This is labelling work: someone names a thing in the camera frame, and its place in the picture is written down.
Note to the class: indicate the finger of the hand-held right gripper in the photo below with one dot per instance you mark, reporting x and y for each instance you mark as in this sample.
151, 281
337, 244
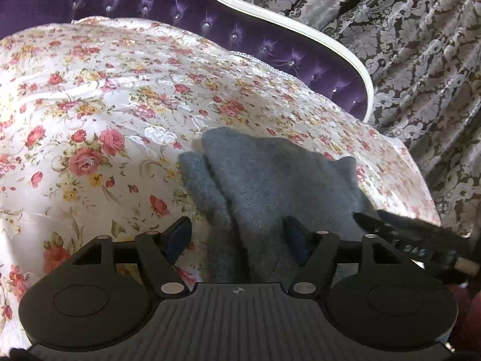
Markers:
372, 225

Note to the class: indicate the grey-blue knit garment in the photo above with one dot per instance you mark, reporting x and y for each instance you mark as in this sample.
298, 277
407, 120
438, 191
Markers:
270, 184

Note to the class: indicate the grey damask curtain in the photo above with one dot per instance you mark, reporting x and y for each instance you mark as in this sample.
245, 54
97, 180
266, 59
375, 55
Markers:
421, 64

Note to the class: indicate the floral bed blanket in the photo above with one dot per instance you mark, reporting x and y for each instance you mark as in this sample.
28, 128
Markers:
94, 120

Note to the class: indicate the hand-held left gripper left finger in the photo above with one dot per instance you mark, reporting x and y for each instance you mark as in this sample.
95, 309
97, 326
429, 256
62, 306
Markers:
179, 235

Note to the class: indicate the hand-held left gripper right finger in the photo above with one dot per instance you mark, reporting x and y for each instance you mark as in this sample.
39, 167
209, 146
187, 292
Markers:
297, 238

